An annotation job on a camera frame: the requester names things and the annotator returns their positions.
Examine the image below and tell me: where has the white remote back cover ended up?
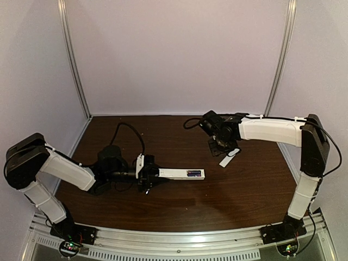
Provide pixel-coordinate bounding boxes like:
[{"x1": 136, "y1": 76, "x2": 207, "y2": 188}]
[{"x1": 219, "y1": 148, "x2": 241, "y2": 167}]

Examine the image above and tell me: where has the white remote control body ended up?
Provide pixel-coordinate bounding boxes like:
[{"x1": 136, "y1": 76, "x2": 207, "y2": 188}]
[{"x1": 159, "y1": 169, "x2": 205, "y2": 181}]

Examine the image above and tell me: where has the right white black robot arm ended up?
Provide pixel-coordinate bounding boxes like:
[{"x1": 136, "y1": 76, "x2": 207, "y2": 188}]
[{"x1": 200, "y1": 110, "x2": 330, "y2": 237}]

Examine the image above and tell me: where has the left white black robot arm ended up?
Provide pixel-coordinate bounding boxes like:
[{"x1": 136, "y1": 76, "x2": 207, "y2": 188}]
[{"x1": 4, "y1": 133, "x2": 169, "y2": 241}]

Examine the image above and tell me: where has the purple battery left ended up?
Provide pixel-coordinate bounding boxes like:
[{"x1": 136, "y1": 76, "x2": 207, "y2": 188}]
[{"x1": 187, "y1": 170, "x2": 202, "y2": 175}]

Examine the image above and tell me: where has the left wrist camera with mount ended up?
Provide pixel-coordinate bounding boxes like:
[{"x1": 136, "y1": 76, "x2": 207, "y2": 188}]
[{"x1": 135, "y1": 154, "x2": 145, "y2": 179}]

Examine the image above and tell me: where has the right black camera cable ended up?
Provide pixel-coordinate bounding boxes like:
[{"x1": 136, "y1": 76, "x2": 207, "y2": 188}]
[{"x1": 183, "y1": 116, "x2": 207, "y2": 130}]

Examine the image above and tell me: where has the black camera cable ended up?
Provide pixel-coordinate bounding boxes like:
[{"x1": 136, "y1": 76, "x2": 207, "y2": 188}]
[
  {"x1": 183, "y1": 116, "x2": 207, "y2": 130},
  {"x1": 111, "y1": 123, "x2": 145, "y2": 158}
]

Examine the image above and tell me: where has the left black camera cable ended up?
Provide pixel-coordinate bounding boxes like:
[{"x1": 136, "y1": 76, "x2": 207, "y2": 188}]
[{"x1": 111, "y1": 123, "x2": 145, "y2": 158}]

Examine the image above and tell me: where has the perforated white cable duct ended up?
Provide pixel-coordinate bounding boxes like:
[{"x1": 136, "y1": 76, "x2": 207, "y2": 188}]
[{"x1": 30, "y1": 237, "x2": 261, "y2": 260}]

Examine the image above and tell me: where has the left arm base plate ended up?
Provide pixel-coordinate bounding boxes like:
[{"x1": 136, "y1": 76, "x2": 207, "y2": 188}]
[{"x1": 50, "y1": 223, "x2": 97, "y2": 245}]

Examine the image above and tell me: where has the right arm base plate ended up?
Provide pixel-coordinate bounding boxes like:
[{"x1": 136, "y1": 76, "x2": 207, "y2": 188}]
[{"x1": 259, "y1": 223, "x2": 307, "y2": 245}]

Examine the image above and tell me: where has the aluminium front rail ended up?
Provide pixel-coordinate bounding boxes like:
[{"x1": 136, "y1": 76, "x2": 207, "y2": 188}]
[{"x1": 19, "y1": 213, "x2": 338, "y2": 260}]

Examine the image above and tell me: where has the right aluminium frame post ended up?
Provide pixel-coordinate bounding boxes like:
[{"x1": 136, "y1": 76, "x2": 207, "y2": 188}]
[{"x1": 264, "y1": 0, "x2": 297, "y2": 116}]

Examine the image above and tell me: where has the aluminium frame post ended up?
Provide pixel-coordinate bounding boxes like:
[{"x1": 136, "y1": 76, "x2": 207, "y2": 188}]
[
  {"x1": 264, "y1": 0, "x2": 297, "y2": 116},
  {"x1": 57, "y1": 0, "x2": 92, "y2": 120}
]

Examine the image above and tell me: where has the left aluminium frame post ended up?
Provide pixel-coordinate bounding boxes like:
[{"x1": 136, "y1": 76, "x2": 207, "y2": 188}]
[{"x1": 57, "y1": 0, "x2": 92, "y2": 120}]

